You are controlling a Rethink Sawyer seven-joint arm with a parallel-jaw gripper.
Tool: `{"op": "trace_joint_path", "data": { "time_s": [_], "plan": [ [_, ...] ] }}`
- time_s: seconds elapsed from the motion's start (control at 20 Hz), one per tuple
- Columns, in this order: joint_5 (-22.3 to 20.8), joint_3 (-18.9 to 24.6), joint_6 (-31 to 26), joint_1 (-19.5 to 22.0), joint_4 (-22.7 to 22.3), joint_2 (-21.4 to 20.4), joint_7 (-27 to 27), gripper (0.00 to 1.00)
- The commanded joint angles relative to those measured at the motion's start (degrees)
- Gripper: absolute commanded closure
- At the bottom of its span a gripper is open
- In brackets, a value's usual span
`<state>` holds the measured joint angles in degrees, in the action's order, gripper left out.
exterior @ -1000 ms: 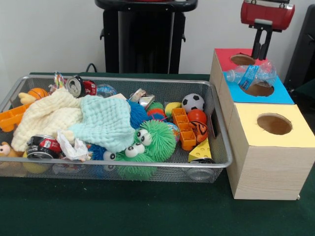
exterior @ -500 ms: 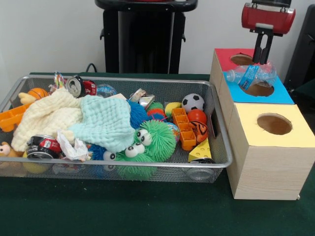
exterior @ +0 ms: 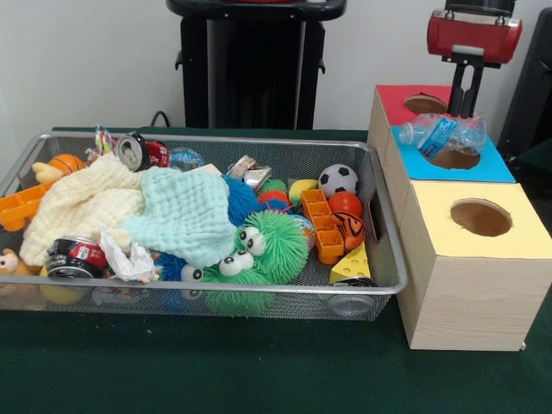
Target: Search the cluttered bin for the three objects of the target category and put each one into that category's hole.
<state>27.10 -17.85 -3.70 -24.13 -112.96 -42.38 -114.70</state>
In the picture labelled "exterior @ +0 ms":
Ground mint green muslin cloth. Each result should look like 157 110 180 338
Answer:
121 166 238 268

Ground small green spiky ball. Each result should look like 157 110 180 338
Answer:
201 252 268 316

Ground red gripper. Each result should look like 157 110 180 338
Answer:
427 9 524 119

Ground small soccer ball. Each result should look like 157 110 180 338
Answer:
319 164 360 199

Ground yellow cheese wedge toy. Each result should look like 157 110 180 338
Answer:
329 241 373 285

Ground blue spiky rubber ball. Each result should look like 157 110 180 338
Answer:
224 175 261 227

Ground crushed clear plastic bottle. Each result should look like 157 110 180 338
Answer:
398 114 489 161

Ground large green spiky ball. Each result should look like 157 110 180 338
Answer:
237 207 310 284

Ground cream muslin cloth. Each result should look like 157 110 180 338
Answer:
19 155 147 267

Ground wooden box with three holes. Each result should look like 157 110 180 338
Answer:
368 84 552 352

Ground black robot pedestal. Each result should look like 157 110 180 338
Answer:
175 13 327 130

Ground shallow clear mesh bin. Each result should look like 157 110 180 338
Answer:
0 131 409 322

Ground small red ball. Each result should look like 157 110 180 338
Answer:
328 191 364 218

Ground orange toy block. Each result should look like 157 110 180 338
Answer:
301 188 346 264

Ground red and black soda can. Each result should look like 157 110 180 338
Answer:
46 236 109 280

